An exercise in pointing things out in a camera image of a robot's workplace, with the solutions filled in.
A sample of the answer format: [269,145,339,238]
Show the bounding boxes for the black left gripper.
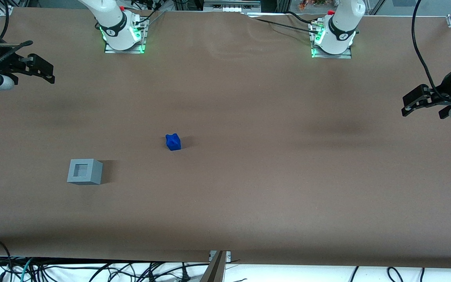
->
[401,63,451,120]

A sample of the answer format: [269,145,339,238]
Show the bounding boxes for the blue plastic part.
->
[165,133,182,152]

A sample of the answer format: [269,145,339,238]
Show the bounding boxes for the gray square base block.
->
[67,158,104,186]

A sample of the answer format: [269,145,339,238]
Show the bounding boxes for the colourful background items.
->
[298,0,330,11]

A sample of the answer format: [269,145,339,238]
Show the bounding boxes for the brown table cover sheet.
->
[0,7,451,269]

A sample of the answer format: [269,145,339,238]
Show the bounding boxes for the grey device with white connectors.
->
[203,0,262,13]

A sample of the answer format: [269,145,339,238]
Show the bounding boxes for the grey metal bar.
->
[200,251,227,282]

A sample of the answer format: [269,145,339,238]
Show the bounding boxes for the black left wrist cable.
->
[411,0,447,101]

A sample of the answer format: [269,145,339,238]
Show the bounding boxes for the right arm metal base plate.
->
[104,16,148,54]

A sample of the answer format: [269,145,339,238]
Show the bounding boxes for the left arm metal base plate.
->
[310,22,354,60]

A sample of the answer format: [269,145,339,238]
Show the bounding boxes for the black right base cable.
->
[133,9,168,32]

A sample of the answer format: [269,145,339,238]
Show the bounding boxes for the short black base cable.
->
[286,11,317,25]

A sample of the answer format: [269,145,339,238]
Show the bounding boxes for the black hanging cable loop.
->
[387,267,405,282]

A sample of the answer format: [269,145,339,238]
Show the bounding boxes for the long black base cable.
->
[243,13,321,32]

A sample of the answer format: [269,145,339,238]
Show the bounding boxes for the teal cable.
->
[19,257,35,282]

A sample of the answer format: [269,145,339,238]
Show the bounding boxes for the black tangled cable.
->
[34,260,210,282]

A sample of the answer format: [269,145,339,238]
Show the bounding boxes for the silver metal bracket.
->
[209,251,232,263]

